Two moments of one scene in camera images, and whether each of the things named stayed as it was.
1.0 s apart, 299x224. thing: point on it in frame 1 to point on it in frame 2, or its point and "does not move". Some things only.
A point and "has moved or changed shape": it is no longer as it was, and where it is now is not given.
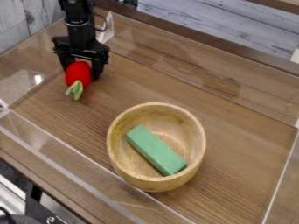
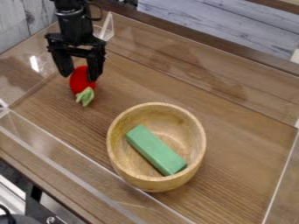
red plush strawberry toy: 78,78 has moved or changed shape
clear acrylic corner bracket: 104,35 does not move
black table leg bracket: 34,209 does not move
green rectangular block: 158,155 does not move
